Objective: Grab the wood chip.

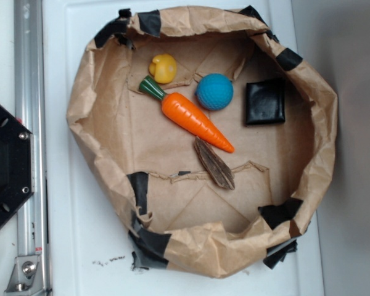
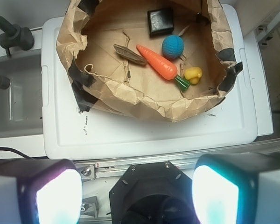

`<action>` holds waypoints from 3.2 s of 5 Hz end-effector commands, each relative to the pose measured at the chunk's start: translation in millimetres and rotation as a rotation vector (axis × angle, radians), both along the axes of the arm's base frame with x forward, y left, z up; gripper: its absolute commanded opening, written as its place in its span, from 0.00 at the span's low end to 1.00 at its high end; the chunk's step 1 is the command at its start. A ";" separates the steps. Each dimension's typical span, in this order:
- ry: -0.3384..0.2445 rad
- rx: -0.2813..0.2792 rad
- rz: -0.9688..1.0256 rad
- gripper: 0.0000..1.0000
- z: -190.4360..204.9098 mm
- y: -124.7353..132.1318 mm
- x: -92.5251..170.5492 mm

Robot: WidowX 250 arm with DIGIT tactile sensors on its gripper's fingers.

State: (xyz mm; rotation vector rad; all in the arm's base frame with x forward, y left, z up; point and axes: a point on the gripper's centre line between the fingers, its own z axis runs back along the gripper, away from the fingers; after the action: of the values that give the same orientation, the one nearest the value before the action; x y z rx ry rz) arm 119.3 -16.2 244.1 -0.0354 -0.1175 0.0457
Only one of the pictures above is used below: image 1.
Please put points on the brown paper bag tray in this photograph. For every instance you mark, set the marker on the brown paper bag tray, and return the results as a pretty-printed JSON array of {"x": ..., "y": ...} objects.
[{"x": 178, "y": 218}]

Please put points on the brown wood chip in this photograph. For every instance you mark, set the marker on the brown wood chip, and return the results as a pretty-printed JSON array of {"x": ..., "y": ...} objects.
[{"x": 218, "y": 170}]

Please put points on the metal corner bracket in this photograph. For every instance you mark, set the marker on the metal corner bracket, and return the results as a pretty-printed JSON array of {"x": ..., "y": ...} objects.
[{"x": 26, "y": 277}]

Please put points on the white plastic board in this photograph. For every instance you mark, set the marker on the white plastic board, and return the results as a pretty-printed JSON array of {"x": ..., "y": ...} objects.
[{"x": 91, "y": 253}]

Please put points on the blue golf ball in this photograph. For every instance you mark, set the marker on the blue golf ball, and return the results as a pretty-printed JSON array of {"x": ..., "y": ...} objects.
[{"x": 214, "y": 92}]

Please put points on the aluminium extrusion rail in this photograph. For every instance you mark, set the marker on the aluminium extrusion rail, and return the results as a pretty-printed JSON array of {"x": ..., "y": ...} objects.
[{"x": 32, "y": 218}]

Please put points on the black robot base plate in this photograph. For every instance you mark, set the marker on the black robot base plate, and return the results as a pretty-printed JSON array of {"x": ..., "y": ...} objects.
[{"x": 16, "y": 185}]

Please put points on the black square block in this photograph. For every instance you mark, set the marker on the black square block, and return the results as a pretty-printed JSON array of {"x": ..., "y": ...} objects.
[{"x": 265, "y": 102}]

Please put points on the orange toy carrot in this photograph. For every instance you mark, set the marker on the orange toy carrot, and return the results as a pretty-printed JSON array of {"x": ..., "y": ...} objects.
[{"x": 186, "y": 114}]

